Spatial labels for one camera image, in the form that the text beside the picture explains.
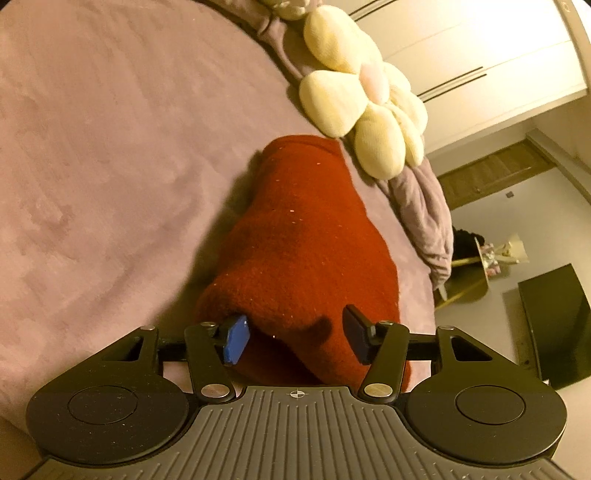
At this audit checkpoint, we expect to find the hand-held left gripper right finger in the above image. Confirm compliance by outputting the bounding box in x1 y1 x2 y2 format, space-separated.
342 304 496 403

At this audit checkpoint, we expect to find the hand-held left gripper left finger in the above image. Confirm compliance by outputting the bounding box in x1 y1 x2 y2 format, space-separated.
98 314 252 405

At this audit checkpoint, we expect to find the red knitted sweater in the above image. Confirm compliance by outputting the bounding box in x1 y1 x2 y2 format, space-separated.
194 135 413 393

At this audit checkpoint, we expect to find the yellow side table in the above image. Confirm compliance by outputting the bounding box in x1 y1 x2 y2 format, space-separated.
433 237 492 311

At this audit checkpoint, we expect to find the dark fluffy object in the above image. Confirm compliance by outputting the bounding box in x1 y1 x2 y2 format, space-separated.
452 225 486 264

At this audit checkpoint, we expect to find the wrapped flower bouquet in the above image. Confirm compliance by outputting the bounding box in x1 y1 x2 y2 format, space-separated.
478 233 529 278

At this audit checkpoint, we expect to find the black cabinet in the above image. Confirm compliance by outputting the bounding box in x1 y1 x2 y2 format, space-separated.
516 262 591 391

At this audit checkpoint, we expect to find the mauve bed cover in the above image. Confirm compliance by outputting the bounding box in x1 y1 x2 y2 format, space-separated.
0 0 437 435

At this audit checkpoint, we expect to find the wooden door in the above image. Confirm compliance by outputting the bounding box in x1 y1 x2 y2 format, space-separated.
436 141 552 210

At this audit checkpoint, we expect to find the cream flower-shaped pillow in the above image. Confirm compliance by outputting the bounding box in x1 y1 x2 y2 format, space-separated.
263 0 429 180

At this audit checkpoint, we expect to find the white wardrobe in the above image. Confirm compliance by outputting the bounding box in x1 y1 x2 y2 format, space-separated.
344 0 588 155

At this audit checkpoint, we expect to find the long dark wardrobe handle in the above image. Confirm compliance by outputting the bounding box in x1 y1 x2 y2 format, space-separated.
419 71 489 101
417 66 485 95
358 0 402 21
350 0 393 20

